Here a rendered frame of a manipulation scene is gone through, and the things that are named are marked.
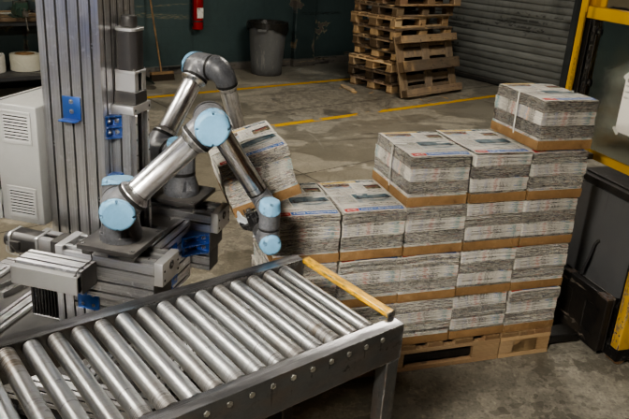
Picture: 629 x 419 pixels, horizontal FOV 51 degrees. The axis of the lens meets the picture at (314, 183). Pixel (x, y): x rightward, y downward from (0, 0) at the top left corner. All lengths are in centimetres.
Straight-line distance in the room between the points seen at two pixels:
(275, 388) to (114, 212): 82
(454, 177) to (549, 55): 727
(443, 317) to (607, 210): 111
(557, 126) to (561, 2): 696
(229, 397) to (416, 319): 154
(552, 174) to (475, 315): 75
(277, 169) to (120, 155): 60
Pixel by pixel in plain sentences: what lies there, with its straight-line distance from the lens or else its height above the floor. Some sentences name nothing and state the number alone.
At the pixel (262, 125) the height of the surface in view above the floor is 110.
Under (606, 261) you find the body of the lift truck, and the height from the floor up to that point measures 39.
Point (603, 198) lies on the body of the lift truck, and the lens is 379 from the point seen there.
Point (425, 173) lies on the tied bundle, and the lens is 281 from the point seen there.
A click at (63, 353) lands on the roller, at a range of 193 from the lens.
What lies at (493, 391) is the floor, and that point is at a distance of 326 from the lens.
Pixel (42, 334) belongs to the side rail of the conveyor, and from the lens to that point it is 202.
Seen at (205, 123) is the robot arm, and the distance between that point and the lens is 215.
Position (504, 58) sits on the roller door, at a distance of 1050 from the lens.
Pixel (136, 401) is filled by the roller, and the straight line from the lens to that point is 173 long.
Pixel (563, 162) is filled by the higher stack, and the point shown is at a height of 101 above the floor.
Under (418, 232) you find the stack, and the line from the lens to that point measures 291.
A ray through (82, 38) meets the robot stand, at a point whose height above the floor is 149.
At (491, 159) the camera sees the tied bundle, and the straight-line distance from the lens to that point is 295.
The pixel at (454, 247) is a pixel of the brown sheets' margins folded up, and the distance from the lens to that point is 303.
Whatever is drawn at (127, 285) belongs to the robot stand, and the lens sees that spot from 251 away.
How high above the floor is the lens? 186
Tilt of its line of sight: 20 degrees down
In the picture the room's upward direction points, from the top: 4 degrees clockwise
